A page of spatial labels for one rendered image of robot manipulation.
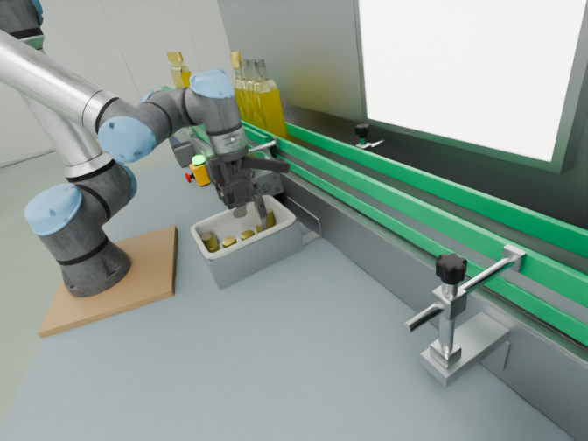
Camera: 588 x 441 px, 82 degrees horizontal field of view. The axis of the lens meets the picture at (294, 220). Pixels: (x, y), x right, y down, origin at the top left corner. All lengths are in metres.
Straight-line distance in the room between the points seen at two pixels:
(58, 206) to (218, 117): 0.39
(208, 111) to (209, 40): 6.36
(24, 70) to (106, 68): 6.07
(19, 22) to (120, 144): 0.37
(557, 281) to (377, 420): 0.29
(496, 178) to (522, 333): 0.29
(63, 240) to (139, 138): 0.35
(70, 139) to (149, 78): 5.93
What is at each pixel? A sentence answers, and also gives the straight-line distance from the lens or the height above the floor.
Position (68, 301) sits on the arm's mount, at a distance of 0.97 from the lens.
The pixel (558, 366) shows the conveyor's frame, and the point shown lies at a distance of 0.51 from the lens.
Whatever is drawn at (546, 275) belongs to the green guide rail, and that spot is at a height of 0.95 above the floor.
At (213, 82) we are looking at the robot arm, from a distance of 0.68.
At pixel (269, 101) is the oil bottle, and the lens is 0.99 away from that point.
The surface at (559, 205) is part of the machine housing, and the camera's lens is 0.66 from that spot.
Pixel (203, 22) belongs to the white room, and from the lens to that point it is 7.03.
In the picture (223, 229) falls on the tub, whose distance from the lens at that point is 0.90.
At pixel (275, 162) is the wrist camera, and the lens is 0.77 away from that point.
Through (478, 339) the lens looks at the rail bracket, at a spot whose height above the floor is 0.86.
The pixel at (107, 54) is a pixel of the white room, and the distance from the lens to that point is 6.78.
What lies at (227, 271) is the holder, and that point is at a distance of 0.77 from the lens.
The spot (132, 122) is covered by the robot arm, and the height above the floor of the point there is 1.14.
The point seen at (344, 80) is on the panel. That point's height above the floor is 1.08.
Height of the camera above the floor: 1.24
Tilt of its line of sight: 32 degrees down
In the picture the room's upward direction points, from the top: 13 degrees counter-clockwise
